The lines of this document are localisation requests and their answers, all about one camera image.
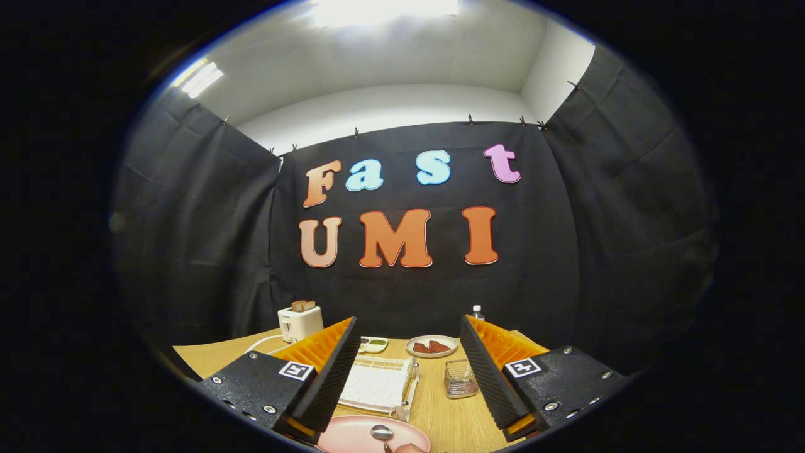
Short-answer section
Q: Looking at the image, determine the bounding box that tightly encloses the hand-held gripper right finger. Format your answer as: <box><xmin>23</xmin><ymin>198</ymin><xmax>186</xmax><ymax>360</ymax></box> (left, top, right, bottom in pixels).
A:
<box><xmin>460</xmin><ymin>314</ymin><xmax>630</xmax><ymax>443</ymax></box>

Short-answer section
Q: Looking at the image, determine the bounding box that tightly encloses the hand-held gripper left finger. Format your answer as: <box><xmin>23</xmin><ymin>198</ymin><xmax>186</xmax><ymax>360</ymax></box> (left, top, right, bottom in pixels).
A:
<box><xmin>197</xmin><ymin>316</ymin><xmax>362</xmax><ymax>445</ymax></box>

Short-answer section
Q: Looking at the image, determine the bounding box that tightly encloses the small metal wire basket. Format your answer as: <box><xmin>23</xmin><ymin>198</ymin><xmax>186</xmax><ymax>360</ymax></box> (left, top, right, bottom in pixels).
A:
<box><xmin>443</xmin><ymin>359</ymin><xmax>479</xmax><ymax>400</ymax></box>

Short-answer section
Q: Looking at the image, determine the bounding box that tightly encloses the white wire dish rack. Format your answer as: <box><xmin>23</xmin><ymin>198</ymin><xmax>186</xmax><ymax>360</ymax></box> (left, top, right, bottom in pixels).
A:
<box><xmin>338</xmin><ymin>355</ymin><xmax>421</xmax><ymax>423</ymax></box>

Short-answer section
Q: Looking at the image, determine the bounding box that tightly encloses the pink plate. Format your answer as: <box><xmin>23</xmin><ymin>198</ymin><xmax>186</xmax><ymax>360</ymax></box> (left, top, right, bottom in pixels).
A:
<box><xmin>316</xmin><ymin>415</ymin><xmax>432</xmax><ymax>453</ymax></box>

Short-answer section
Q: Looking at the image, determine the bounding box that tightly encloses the spoon with brown wooden handle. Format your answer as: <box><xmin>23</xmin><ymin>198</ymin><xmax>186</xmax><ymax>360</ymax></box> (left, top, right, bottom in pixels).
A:
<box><xmin>370</xmin><ymin>424</ymin><xmax>426</xmax><ymax>453</ymax></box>

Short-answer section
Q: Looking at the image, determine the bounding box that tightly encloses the white plate with meat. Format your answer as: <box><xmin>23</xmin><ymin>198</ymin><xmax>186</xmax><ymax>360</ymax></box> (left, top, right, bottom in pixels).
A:
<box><xmin>405</xmin><ymin>335</ymin><xmax>459</xmax><ymax>359</ymax></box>

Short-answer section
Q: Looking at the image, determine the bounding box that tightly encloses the white toaster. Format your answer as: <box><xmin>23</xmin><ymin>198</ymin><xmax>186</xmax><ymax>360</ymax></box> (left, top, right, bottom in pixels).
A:
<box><xmin>277</xmin><ymin>306</ymin><xmax>325</xmax><ymax>344</ymax></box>

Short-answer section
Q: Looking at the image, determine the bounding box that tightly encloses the black backdrop cloth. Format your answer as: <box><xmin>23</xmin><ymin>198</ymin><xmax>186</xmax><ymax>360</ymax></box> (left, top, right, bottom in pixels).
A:
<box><xmin>113</xmin><ymin>44</ymin><xmax>718</xmax><ymax>378</ymax></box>

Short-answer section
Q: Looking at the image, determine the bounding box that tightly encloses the narrow ceiling light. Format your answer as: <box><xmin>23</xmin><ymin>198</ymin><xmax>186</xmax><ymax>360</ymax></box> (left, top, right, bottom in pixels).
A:
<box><xmin>171</xmin><ymin>58</ymin><xmax>225</xmax><ymax>99</ymax></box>

